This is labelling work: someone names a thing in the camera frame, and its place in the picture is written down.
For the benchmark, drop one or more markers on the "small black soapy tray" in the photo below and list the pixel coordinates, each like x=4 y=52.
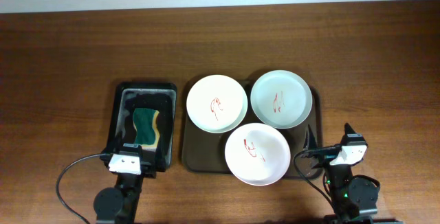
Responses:
x=130 y=96

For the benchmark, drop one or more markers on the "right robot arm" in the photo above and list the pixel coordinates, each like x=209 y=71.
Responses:
x=352 y=197

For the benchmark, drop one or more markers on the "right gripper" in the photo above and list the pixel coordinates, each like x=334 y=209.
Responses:
x=323 y=152

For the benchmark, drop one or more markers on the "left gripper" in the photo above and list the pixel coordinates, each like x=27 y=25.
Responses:
x=148 y=168

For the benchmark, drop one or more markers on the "green and yellow sponge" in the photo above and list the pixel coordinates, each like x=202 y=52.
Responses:
x=145 y=124

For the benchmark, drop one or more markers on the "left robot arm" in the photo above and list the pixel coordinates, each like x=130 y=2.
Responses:
x=118 y=204

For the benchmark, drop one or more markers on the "white plate with red stain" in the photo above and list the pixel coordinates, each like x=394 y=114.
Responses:
x=216 y=103

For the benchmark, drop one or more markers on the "white front plate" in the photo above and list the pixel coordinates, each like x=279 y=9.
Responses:
x=257 y=154

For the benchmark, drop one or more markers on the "large brown serving tray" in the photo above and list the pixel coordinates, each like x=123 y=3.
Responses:
x=203 y=152

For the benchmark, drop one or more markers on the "pale green stained plate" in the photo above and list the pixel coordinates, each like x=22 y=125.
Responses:
x=281 y=99

